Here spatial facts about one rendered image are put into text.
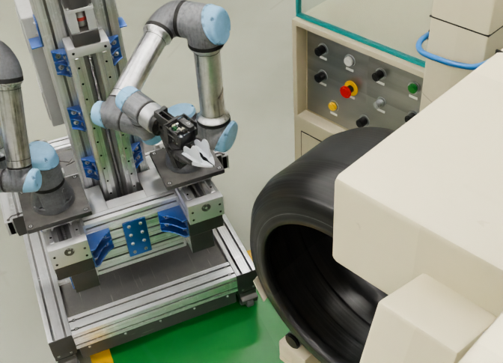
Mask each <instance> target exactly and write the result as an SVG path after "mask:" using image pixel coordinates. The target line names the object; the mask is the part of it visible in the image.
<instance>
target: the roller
mask: <svg viewBox="0 0 503 363"><path fill-rule="evenodd" d="M285 339H286V342H287V343H288V344H289V345H290V346H291V347H292V348H294V349H298V348H299V347H301V346H302V344H301V343H300V342H299V340H298V339H297V338H296V337H295V336H294V334H293V333H292V332H291V331H289V332H288V333H287V334H286V335H285Z"/></svg>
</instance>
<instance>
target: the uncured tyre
mask: <svg viewBox="0 0 503 363"><path fill-rule="evenodd" d="M395 131H396V130H393V129H386V128H381V127H372V126H367V127H359V128H354V129H349V130H346V131H343V132H339V133H336V134H334V135H331V136H329V137H328V138H326V139H324V140H323V141H321V142H320V143H319V144H318V145H316V146H315V147H313V148H312V149H310V150H309V151H308V152H307V153H305V154H304V155H302V156H301V157H299V158H298V159H297V160H295V161H294V162H292V163H291V164H290V165H288V166H287V167H286V168H284V169H283V170H281V171H280V172H278V173H277V174H276V175H275V176H273V177H272V178H271V179H270V180H269V181H268V182H267V184H266V185H265V186H264V187H263V189H262V190H261V192H260V193H259V195H258V196H257V198H256V200H255V202H254V205H253V208H252V212H251V228H250V248H251V256H252V260H253V263H254V267H255V270H256V273H257V276H258V278H259V280H260V283H261V285H262V287H263V289H264V291H265V293H266V295H267V297H268V299H269V301H270V302H271V304H272V306H273V308H274V309H275V310H276V312H277V313H278V315H279V317H280V318H281V319H282V320H283V322H284V323H285V325H286V326H287V327H288V329H289V330H290V331H291V332H292V333H293V334H294V336H295V337H296V338H297V339H298V340H299V342H300V343H301V344H302V345H303V346H304V347H305V348H306V349H307V350H308V351H309V352H310V353H311V354H312V355H313V356H314V357H315V358H316V359H318V360H319V361H320V362H321V363H359V362H360V360H361V357H362V353H363V350H364V348H365V344H366V341H367V338H368V334H369V331H370V329H371V324H372V322H373V319H374V315H375V313H376V309H377V306H378V303H379V302H380V301H381V300H382V299H384V298H385V297H387V296H388V294H387V293H384V292H383V291H381V290H380V289H379V288H377V287H375V286H373V285H372V284H371V283H369V282H368V281H366V280H364V279H363V278H361V277H360V276H358V275H357V274H355V273H354V272H352V271H350V270H349V269H348V268H346V267H345V266H342V265H341V264H339V263H338V262H337V261H336V260H335V259H334V258H333V256H332V252H333V227H334V202H335V180H336V178H337V176H338V175H339V174H340V173H341V172H342V171H344V170H345V169H346V168H348V167H349V166H351V165H352V164H353V163H354V162H355V161H357V160H358V159H360V158H361V157H362V156H364V155H365V154H366V153H367V152H368V151H370V150H371V149H373V148H374V147H376V146H377V145H378V144H379V143H380V142H381V141H383V140H384V139H386V138H387V137H388V136H390V135H391V134H392V133H393V132H395Z"/></svg>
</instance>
